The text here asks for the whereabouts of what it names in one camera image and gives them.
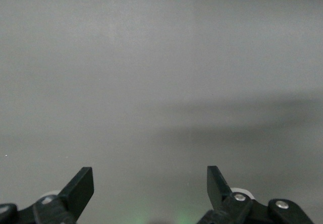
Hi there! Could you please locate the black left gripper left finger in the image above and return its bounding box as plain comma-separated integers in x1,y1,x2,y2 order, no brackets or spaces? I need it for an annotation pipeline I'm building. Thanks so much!
0,166,95,224

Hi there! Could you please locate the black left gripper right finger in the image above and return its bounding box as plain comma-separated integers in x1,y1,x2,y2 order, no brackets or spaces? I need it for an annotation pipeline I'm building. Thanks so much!
196,165,315,224

